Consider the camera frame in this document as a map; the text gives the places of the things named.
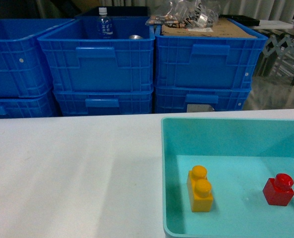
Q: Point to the red toy block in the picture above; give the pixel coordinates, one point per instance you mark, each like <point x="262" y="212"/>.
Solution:
<point x="278" y="190"/>

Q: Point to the yellow two-stud toy block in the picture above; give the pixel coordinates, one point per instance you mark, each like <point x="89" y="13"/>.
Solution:
<point x="199" y="189"/>

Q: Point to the blue crate bottom right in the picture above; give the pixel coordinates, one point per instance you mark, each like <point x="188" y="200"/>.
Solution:
<point x="178" y="100"/>

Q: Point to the blue crate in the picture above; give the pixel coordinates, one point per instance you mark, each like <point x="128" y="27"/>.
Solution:
<point x="37" y="107"/>
<point x="80" y="61"/>
<point x="104" y="103"/>
<point x="206" y="62"/>
<point x="24" y="70"/>
<point x="178" y="100"/>

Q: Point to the blue crate top right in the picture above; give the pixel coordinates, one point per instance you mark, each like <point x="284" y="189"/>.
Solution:
<point x="206" y="62"/>

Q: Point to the blue crate bottom middle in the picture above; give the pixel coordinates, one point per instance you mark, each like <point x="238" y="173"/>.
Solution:
<point x="104" y="103"/>

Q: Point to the silver metal can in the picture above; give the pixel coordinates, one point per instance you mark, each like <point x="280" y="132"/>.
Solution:
<point x="135" y="37"/>

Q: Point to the blue crate top middle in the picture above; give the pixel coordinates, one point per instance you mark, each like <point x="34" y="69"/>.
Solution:
<point x="80" y="61"/>

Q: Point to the teal plastic bin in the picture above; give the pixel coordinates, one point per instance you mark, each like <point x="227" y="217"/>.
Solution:
<point x="240" y="155"/>

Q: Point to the clear water bottle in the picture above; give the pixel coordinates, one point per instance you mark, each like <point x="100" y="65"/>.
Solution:
<point x="104" y="24"/>

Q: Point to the clear plastic parts bag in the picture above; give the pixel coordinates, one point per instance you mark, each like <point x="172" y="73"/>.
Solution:
<point x="185" y="14"/>

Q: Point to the brown cardboard sheet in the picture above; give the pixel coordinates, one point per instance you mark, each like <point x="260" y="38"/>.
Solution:
<point x="224" y="28"/>

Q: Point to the blue crate top left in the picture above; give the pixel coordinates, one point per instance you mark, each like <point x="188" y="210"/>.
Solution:
<point x="24" y="70"/>

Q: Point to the blue crate bottom left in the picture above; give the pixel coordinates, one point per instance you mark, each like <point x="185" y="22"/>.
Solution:
<point x="37" y="107"/>

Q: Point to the expandable roller conveyor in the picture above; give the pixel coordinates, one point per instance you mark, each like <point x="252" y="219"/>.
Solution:
<point x="277" y="57"/>

